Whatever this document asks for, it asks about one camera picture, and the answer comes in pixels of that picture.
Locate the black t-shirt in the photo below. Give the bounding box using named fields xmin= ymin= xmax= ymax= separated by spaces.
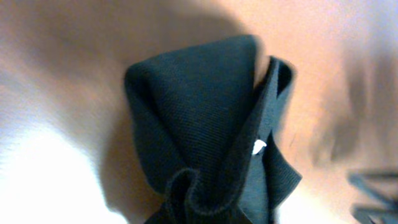
xmin=124 ymin=35 xmax=301 ymax=224

